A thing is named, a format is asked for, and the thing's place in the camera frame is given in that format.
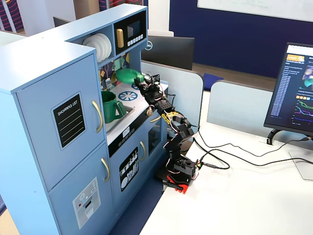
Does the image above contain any green plate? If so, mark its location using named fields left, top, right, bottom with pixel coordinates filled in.
left=115, top=68, right=145, bottom=85

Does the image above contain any black monitor showing graphs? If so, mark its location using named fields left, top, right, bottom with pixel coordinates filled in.
left=263, top=42, right=313, bottom=137

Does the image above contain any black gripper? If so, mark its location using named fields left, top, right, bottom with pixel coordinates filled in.
left=136, top=73, right=164, bottom=104

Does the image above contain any silver monitor stand base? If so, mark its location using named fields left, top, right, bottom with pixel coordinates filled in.
left=266, top=128, right=313, bottom=182

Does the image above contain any white wall whiteboard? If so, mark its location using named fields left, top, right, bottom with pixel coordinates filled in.
left=197, top=0, right=313, bottom=23

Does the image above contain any light blue toy kitchen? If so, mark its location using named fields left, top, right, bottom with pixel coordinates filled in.
left=0, top=3, right=170, bottom=235

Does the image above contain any gold microwave handle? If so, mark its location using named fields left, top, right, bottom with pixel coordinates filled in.
left=116, top=28, right=124, bottom=48

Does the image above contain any red and black table clamp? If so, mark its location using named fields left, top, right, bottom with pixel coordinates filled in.
left=153, top=168, right=192, bottom=196

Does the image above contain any grey toy sink basin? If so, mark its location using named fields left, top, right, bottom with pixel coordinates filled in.
left=105, top=104, right=135, bottom=135

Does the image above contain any black toy microwave door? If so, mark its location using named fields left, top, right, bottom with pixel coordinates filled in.
left=113, top=11, right=147, bottom=56

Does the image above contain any pale blue desk divider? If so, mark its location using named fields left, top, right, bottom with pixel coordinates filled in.
left=206, top=80, right=275, bottom=134
left=140, top=60, right=204, bottom=128

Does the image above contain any gold curved dishwasher handle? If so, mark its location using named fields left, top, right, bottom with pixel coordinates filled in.
left=139, top=140, right=147, bottom=163

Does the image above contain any green toy pot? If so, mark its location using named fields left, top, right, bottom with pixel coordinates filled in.
left=101, top=91, right=128, bottom=124

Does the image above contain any black shopping list chalkboard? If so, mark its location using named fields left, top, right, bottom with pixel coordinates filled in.
left=53, top=94, right=87, bottom=149

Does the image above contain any gold curved fridge handle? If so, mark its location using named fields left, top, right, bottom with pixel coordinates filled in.
left=100, top=157, right=111, bottom=183
left=91, top=100, right=104, bottom=134

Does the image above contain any white toy plate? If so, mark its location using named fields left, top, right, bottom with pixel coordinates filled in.
left=82, top=37, right=102, bottom=62
left=94, top=32, right=113, bottom=61
left=88, top=35, right=106, bottom=62

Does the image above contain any black monitor behind kitchen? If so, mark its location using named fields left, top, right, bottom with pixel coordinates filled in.
left=53, top=16, right=71, bottom=28

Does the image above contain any looped black USB cable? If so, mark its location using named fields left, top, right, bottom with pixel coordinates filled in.
left=195, top=148, right=313, bottom=170

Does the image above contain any black Dell monitor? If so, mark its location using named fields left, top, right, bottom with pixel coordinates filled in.
left=141, top=35, right=196, bottom=71

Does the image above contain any long black cable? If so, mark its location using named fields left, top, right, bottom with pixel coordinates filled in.
left=192, top=125, right=313, bottom=158

